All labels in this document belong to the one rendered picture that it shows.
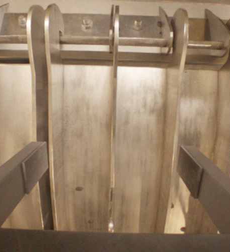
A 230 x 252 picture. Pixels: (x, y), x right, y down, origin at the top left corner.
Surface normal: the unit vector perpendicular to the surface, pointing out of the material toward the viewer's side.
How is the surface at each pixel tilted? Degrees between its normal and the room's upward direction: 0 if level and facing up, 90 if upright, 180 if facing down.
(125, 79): 16
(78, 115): 12
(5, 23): 29
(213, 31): 90
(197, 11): 34
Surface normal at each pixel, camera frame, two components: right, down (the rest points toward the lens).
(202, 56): 0.01, -0.14
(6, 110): 0.00, 0.07
